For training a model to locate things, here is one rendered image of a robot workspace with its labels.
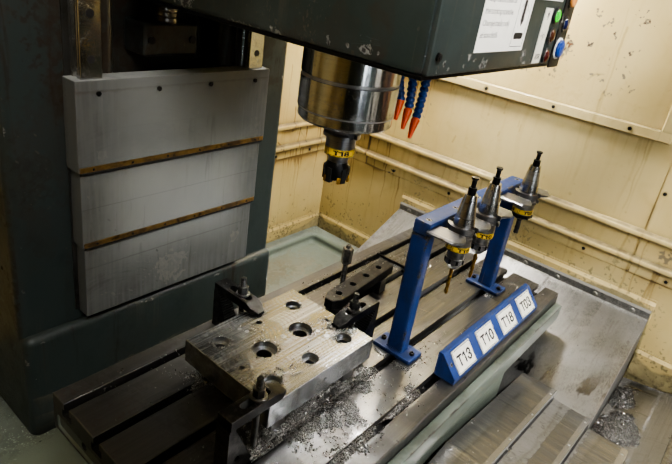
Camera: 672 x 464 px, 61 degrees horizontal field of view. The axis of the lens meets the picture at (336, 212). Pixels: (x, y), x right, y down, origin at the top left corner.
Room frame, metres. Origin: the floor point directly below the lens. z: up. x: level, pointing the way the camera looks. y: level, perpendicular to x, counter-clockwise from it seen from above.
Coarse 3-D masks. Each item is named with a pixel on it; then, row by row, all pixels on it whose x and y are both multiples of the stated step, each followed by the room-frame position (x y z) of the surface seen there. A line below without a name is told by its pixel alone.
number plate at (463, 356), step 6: (462, 342) 1.05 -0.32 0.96; (468, 342) 1.06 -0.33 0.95; (456, 348) 1.02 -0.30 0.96; (462, 348) 1.04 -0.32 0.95; (468, 348) 1.05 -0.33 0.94; (456, 354) 1.01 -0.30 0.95; (462, 354) 1.02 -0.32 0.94; (468, 354) 1.04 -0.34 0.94; (474, 354) 1.05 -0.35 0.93; (456, 360) 1.00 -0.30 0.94; (462, 360) 1.01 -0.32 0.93; (468, 360) 1.03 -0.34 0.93; (474, 360) 1.04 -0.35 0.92; (456, 366) 0.99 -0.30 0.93; (462, 366) 1.00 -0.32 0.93; (468, 366) 1.02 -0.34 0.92; (462, 372) 0.99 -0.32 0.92
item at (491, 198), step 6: (492, 186) 1.15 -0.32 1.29; (498, 186) 1.15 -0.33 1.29; (486, 192) 1.16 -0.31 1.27; (492, 192) 1.15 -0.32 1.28; (498, 192) 1.15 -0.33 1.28; (486, 198) 1.15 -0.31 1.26; (492, 198) 1.14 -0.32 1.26; (498, 198) 1.15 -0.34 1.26; (480, 204) 1.16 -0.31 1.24; (486, 204) 1.15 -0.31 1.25; (492, 204) 1.14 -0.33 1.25; (498, 204) 1.15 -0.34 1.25; (480, 210) 1.15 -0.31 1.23; (486, 210) 1.14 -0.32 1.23; (492, 210) 1.14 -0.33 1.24; (498, 210) 1.15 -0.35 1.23
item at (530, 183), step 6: (528, 168) 1.34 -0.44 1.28; (534, 168) 1.33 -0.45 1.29; (540, 168) 1.33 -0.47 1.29; (528, 174) 1.33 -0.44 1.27; (534, 174) 1.32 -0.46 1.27; (528, 180) 1.32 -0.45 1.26; (534, 180) 1.32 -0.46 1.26; (522, 186) 1.33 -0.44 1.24; (528, 186) 1.32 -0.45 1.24; (534, 186) 1.32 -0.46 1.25; (528, 192) 1.32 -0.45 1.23; (534, 192) 1.32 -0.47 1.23
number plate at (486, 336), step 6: (486, 324) 1.14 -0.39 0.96; (480, 330) 1.11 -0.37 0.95; (486, 330) 1.12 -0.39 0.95; (492, 330) 1.14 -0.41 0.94; (480, 336) 1.10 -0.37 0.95; (486, 336) 1.11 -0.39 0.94; (492, 336) 1.13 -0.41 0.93; (480, 342) 1.09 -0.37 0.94; (486, 342) 1.10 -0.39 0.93; (492, 342) 1.11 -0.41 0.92; (480, 348) 1.08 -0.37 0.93; (486, 348) 1.09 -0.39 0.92
